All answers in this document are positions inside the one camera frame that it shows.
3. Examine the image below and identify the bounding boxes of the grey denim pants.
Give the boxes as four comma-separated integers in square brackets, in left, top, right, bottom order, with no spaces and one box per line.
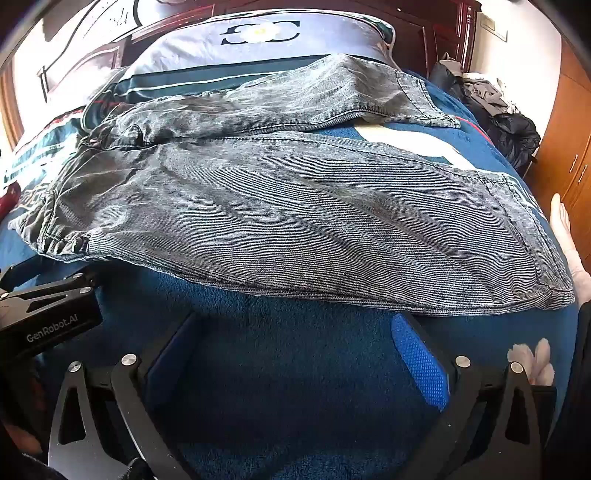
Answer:
[18,53,575,319]

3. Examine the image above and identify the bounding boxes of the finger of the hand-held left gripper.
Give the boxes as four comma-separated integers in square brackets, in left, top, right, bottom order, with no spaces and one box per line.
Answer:
[0,264,101,302]

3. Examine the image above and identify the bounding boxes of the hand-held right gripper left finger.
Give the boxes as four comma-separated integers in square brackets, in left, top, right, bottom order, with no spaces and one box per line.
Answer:
[47,311,204,480]

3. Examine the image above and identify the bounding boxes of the teal striped bedding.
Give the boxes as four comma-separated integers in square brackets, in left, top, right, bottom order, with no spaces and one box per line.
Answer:
[0,92,139,195]

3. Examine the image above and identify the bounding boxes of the grey clothes pile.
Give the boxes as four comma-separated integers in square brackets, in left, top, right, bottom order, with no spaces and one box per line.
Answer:
[430,52,520,118]

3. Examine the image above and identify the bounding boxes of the blue printed blanket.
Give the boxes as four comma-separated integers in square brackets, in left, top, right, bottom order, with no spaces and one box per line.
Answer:
[0,69,583,480]

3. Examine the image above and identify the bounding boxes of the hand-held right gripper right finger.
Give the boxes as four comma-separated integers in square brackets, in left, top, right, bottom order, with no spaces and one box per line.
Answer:
[390,313,559,480]

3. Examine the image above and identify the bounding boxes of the white wall switch panel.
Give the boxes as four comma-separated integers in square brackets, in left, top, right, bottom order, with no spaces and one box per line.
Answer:
[478,13,509,41]

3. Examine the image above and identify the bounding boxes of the dark wooden headboard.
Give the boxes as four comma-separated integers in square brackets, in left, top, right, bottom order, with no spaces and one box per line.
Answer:
[36,0,483,107]

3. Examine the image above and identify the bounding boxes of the black puffy jacket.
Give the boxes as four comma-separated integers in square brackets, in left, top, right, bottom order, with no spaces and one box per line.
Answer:
[482,111,542,177]

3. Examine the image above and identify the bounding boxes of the brown wooden wardrobe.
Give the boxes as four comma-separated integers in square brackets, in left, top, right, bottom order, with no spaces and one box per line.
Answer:
[526,44,591,232]

